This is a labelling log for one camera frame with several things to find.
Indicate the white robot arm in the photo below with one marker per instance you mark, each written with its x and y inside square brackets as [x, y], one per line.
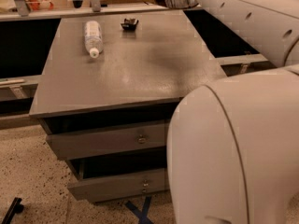
[233, 144]

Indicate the grey drawer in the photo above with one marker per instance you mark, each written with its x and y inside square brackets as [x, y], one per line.
[102, 141]
[102, 189]

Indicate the lower grey drawer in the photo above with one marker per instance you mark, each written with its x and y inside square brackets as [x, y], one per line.
[102, 189]

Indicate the black stand foot left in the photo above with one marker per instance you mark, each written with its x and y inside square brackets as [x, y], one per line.
[15, 208]

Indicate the clear plastic water bottle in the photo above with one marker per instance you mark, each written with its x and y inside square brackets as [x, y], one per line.
[93, 38]

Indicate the dark rxbar chocolate wrapper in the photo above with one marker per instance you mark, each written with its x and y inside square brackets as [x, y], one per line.
[129, 24]

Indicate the grey drawer cabinet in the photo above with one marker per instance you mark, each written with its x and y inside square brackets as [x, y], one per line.
[140, 77]

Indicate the upper grey drawer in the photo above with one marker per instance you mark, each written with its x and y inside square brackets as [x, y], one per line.
[102, 141]

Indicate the metal railing frame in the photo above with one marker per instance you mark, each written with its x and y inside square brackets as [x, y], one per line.
[78, 3]

